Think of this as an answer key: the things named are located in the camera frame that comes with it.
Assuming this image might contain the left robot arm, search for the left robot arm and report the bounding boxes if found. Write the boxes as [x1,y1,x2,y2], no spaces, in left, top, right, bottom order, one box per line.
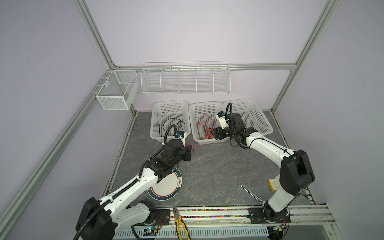
[74,139,192,240]

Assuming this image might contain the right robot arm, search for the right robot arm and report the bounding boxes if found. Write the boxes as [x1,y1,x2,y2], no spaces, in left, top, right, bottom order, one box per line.
[211,111,315,223]

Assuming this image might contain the right white plastic basket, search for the right white plastic basket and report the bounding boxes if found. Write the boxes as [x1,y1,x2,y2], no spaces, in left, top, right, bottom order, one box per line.
[223,99,274,136]

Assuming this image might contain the white plastic basket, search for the white plastic basket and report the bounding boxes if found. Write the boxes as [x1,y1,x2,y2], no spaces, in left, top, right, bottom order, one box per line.
[223,99,274,136]
[150,100,191,142]
[189,102,227,145]

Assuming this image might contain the middle white plastic basket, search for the middle white plastic basket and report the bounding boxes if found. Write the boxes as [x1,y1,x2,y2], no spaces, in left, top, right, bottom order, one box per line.
[189,102,227,145]

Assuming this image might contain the green rimmed white plate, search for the green rimmed white plate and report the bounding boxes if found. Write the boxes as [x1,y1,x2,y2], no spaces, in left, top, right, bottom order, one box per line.
[147,167,183,201]

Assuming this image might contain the left white plastic basket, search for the left white plastic basket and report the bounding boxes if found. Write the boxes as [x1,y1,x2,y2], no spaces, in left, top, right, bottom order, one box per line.
[150,100,191,142]

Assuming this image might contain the white yellow work glove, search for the white yellow work glove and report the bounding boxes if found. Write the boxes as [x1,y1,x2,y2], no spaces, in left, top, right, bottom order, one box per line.
[268,176,281,192]

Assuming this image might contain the silver wrench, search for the silver wrench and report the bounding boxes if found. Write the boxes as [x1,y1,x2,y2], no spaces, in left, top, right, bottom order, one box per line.
[237,182,266,207]

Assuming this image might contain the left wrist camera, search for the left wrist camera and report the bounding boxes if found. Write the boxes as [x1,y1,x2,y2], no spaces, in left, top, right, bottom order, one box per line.
[176,130,187,146]

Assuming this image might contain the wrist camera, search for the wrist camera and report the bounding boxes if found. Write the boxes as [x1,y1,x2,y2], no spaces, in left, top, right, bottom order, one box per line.
[216,111,229,129]
[176,130,187,146]

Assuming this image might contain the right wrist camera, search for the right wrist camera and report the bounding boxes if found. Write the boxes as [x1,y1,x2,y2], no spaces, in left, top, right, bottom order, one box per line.
[216,111,229,129]

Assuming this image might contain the yellow handled pliers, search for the yellow handled pliers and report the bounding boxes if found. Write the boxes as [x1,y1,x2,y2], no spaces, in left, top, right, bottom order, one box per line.
[173,207,191,240]

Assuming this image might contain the white wire wall shelf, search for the white wire wall shelf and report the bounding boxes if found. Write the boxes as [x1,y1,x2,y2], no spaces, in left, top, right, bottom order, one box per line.
[141,62,232,94]

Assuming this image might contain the white mesh wall box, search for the white mesh wall box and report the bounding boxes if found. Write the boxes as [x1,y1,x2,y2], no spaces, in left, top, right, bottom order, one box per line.
[96,70,140,111]

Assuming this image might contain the white vented cable duct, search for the white vented cable duct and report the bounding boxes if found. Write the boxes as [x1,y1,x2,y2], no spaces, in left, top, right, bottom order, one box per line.
[113,227,270,240]

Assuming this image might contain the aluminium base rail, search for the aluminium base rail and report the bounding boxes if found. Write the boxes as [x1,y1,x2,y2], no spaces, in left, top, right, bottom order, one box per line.
[82,205,337,230]

